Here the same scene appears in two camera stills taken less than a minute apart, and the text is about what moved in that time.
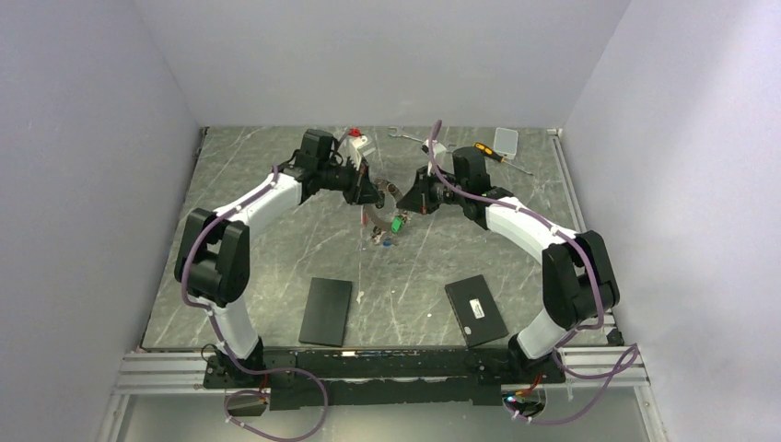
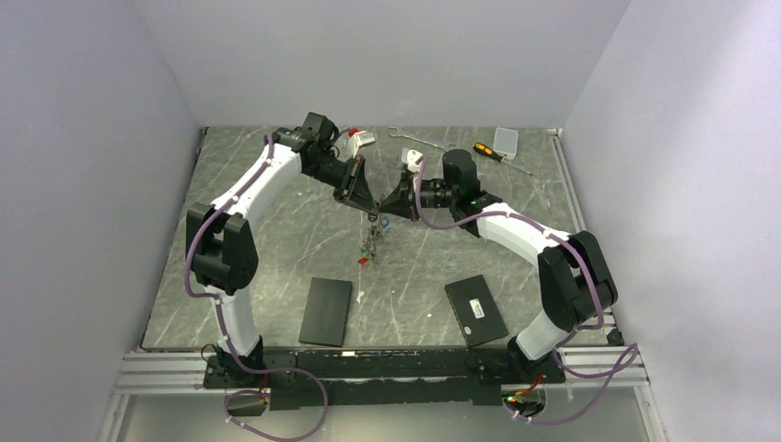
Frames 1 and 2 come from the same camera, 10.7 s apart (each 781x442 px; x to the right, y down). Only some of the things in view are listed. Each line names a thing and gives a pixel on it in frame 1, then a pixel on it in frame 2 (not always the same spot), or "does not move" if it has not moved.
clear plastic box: x=506 y=143 does not move
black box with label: x=476 y=310 does not move
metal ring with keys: x=380 y=234 to x=368 y=250
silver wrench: x=396 y=133 does not move
